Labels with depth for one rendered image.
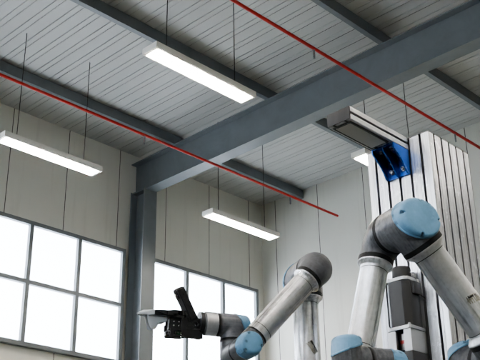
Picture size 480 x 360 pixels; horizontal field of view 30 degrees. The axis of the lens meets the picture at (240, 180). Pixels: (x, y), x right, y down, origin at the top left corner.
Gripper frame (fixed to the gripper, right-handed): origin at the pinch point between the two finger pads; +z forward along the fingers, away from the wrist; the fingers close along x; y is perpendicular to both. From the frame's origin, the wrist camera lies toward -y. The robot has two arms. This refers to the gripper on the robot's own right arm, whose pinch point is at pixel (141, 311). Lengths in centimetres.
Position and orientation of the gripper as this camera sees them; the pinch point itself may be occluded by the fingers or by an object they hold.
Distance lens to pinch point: 282.4
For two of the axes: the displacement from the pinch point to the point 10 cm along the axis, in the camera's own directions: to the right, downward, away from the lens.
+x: -3.4, 2.7, 9.0
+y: -0.3, 9.5, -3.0
